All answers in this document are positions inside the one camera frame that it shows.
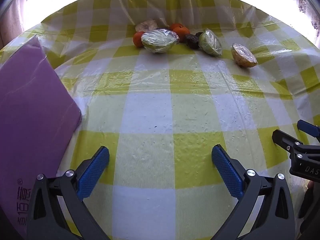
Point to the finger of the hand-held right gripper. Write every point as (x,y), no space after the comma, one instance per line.
(308,128)
(283,138)

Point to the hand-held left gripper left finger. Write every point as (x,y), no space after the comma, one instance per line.
(93,172)

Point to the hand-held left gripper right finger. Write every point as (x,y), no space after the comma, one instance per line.
(226,171)

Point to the dark brown dried fruit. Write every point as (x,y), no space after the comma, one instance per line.
(192,41)

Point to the orange tangerine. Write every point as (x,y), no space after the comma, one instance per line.
(138,40)
(175,26)
(182,33)

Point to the yellow checked tablecloth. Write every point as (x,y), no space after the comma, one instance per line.
(150,110)

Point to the wrapped yellow fruit half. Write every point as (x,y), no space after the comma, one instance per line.
(243,55)

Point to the floral sheer curtain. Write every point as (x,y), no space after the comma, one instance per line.
(303,2)
(15,12)

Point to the large wrapped green fruit half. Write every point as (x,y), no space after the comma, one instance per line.
(160,41)

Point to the wrapped pale fruit half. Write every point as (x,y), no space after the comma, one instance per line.
(146,25)

